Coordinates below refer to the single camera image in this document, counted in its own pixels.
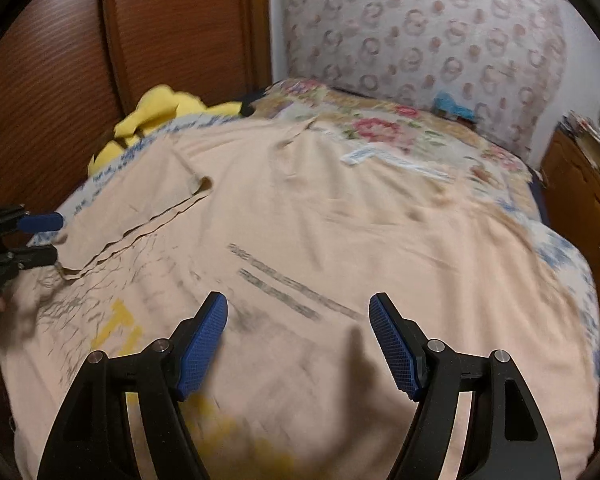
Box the brown wooden wardrobe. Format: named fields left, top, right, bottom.
left=0, top=0, right=273, bottom=221

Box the pile of small household items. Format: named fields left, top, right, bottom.
left=560, top=105, right=600, bottom=173

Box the floral patterned pillow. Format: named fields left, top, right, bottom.
left=252, top=77, right=537, bottom=201

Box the brown wooden dresser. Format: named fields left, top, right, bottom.
left=539, top=125, right=600, bottom=311

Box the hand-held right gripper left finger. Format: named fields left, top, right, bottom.
left=36, top=291, right=229, bottom=480

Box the beige printed t-shirt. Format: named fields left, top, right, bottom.
left=0, top=115, right=600, bottom=480

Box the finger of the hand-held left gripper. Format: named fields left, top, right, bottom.
left=0, top=244, right=59, bottom=292
left=0, top=204, right=65, bottom=236

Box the ring patterned upholstered headboard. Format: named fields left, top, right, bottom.
left=267, top=0, right=570, bottom=157

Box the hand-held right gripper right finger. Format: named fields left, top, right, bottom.
left=369, top=292, right=563, bottom=480

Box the small blue cloth item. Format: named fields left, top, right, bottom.
left=432, top=91, right=479, bottom=124

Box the yellow plush toy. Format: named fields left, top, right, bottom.
left=87, top=86, right=257, bottom=178

